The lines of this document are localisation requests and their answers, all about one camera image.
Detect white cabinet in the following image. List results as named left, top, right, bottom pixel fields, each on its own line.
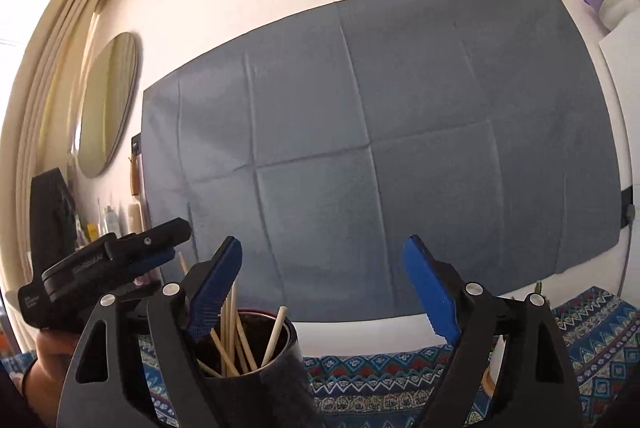
left=597, top=16, right=640, bottom=209

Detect blue patterned tablecloth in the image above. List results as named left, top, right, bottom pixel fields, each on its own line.
left=0, top=285, right=636, bottom=428

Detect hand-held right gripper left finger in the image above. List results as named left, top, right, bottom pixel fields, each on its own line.
left=56, top=235, right=243, bottom=428

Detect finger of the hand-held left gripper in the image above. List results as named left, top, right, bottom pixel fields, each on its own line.
left=132, top=217, right=193, bottom=259
left=127, top=249, right=177, bottom=279

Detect cactus in white pot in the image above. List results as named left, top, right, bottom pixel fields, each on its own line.
left=491, top=281, right=553, bottom=381

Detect hanging wooden brush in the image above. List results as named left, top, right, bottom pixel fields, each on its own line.
left=129, top=153, right=141, bottom=199

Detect white cup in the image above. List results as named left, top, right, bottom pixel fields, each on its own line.
left=597, top=0, right=640, bottom=32

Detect thin grey cable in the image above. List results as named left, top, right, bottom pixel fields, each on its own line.
left=616, top=227, right=632, bottom=296

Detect person's left hand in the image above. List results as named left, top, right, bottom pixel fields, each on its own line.
left=29, top=330, right=80, bottom=409

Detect round wall mirror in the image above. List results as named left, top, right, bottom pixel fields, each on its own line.
left=75, top=32, right=139, bottom=179

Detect bunch of wooden chopsticks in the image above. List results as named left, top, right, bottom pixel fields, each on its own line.
left=178, top=251, right=288, bottom=379

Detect grey wall cloth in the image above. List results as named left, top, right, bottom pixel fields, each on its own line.
left=141, top=0, right=623, bottom=324

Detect clear jar beige contents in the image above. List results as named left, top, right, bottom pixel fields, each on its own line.
left=127, top=202, right=146, bottom=236

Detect cream curtain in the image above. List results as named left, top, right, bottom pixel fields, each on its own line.
left=12, top=0, right=128, bottom=349

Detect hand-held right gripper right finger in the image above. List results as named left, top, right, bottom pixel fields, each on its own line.
left=402, top=235, right=583, bottom=428

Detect black mug red interior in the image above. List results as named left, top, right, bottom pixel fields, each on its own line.
left=187, top=308, right=321, bottom=428

